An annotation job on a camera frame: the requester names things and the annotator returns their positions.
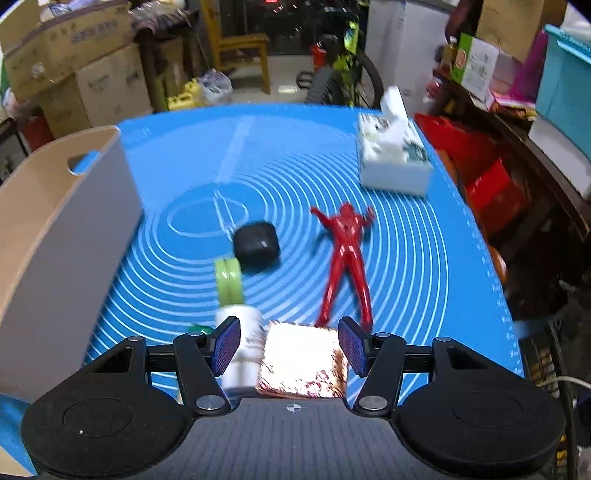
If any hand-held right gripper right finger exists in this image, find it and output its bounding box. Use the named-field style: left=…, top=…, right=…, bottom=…
left=338, top=316, right=497, bottom=415

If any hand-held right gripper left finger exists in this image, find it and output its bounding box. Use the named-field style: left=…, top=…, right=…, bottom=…
left=83, top=316, right=242, bottom=415

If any white plastic bottle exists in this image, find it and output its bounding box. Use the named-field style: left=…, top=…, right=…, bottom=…
left=216, top=305, right=266, bottom=391

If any gold red patterned box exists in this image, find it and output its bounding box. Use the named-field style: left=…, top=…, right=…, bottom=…
left=255, top=320, right=349, bottom=398

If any green plastic toy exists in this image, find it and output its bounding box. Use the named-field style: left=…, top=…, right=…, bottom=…
left=213, top=257, right=245, bottom=308

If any red toy figure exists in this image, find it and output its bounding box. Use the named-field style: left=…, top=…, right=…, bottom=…
left=310, top=202, right=376, bottom=333

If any beige plastic storage bin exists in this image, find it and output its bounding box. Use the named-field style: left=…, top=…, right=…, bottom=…
left=0, top=124, right=143, bottom=404

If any black earbud case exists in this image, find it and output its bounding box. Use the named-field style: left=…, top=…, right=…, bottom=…
left=232, top=222, right=281, bottom=273

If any blue silicone mat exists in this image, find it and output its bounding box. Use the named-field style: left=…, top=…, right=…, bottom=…
left=0, top=104, right=525, bottom=476

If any clear plastic clip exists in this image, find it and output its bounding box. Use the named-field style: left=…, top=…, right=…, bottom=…
left=213, top=189, right=236, bottom=241

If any white tissue box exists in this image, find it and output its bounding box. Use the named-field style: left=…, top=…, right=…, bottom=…
left=358, top=86, right=435, bottom=197

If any red packaging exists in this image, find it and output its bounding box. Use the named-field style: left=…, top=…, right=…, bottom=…
left=416, top=113, right=532, bottom=236

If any dark wooden shelf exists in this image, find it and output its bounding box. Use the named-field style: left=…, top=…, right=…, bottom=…
left=434, top=69, right=591, bottom=324

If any green black bicycle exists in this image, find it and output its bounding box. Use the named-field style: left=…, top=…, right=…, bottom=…
left=295, top=0, right=386, bottom=109

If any clear plastic bag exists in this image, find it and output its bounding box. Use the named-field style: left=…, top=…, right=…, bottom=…
left=198, top=69, right=233, bottom=107

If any large taped cardboard box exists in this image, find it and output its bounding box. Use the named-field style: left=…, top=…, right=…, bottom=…
left=76, top=44, right=154, bottom=130

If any small brown cardboard box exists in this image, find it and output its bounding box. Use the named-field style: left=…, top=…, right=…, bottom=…
left=39, top=76, right=93, bottom=139

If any dark wooden table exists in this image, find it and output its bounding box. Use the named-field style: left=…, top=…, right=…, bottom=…
left=131, top=14, right=204, bottom=114

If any wooden chair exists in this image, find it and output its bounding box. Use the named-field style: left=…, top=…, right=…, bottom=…
left=201, top=0, right=271, bottom=95

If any white green printed box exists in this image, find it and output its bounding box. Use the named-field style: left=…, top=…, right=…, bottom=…
left=455, top=33, right=500, bottom=102

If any pink box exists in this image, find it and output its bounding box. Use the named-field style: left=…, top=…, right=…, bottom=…
left=492, top=30, right=550, bottom=109

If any teal storage box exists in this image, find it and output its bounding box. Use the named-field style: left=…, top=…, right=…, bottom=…
left=536, top=25, right=591, bottom=162

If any open brown cardboard box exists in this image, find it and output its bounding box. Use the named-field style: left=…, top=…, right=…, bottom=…
left=0, top=0, right=134, bottom=100

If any tall brown cardboard box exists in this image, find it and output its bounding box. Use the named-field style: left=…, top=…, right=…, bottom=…
left=475, top=0, right=566, bottom=61

